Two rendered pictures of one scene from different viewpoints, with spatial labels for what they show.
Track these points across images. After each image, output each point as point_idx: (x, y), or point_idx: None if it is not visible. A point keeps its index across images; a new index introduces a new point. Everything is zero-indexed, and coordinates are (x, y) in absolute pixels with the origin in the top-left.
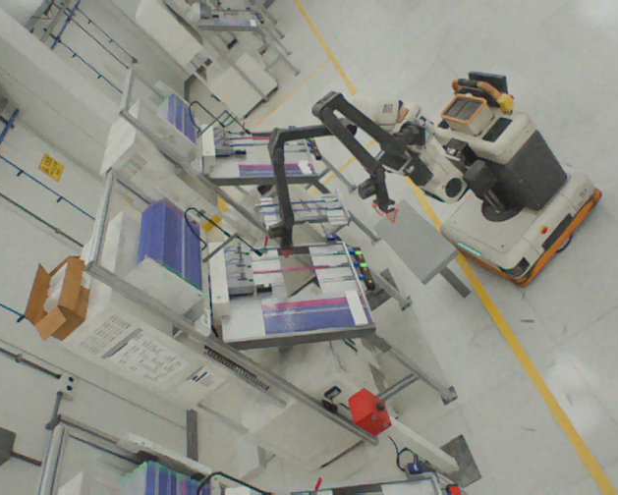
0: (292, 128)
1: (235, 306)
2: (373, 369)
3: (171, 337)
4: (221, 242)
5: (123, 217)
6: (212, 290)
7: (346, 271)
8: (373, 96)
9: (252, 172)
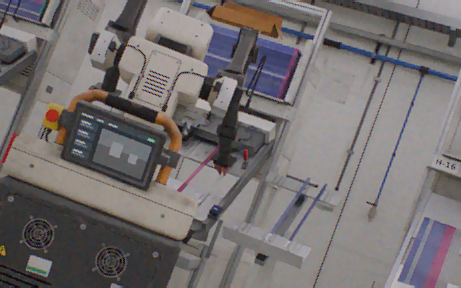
0: (248, 39)
1: (186, 120)
2: None
3: None
4: (269, 129)
5: (303, 47)
6: (204, 100)
7: None
8: (172, 13)
9: (426, 231)
